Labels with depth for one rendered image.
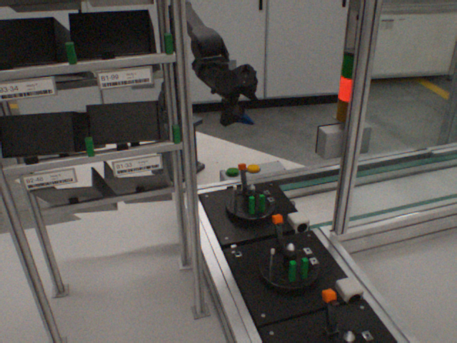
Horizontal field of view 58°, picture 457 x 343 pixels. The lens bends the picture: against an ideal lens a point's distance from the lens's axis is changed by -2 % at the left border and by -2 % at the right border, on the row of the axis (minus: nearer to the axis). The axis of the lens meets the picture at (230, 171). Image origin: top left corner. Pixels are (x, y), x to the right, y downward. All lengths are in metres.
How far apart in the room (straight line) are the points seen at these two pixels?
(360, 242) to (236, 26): 3.16
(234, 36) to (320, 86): 1.04
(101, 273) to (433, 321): 0.83
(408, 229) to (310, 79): 3.30
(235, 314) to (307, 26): 3.60
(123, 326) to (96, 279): 0.18
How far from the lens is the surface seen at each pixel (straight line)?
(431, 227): 1.32
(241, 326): 0.90
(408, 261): 1.25
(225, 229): 1.09
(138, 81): 0.71
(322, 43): 4.35
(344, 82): 0.96
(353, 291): 0.94
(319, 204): 1.30
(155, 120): 0.79
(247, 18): 4.10
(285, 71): 4.31
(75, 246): 1.30
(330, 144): 0.99
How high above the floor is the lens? 1.65
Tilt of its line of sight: 30 degrees down
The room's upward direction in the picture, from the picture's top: 1 degrees counter-clockwise
